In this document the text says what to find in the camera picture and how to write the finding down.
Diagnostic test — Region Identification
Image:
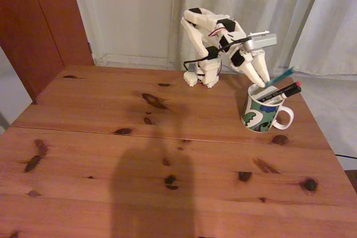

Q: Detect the silver gripper camera box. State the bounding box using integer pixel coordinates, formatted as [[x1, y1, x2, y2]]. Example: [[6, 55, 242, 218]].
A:
[[241, 32, 279, 52]]

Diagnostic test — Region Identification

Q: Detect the teal transparent pen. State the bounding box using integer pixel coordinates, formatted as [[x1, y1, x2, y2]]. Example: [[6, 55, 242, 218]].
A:
[[264, 66, 296, 87]]

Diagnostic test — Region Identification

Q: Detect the white marker with black cap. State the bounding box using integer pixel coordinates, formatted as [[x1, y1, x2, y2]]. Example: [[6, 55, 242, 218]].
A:
[[260, 86, 302, 105]]

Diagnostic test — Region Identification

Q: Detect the black pen with red end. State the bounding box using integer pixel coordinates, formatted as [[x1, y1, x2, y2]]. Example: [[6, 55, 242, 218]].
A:
[[258, 80, 302, 102]]

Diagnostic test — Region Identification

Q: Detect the black camera cable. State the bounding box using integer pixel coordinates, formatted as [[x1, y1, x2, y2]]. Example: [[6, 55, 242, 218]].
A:
[[182, 36, 250, 72]]

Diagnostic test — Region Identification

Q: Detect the white curtain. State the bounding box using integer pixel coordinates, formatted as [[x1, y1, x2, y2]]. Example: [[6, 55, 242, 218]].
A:
[[168, 0, 329, 74], [287, 0, 357, 76]]

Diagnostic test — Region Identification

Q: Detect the white green blue patterned mug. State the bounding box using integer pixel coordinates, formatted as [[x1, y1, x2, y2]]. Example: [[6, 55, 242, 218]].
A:
[[240, 83, 295, 133]]

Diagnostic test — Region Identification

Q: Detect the brown wooden door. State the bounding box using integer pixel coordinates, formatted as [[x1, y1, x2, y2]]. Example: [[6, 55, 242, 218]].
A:
[[0, 0, 94, 105]]

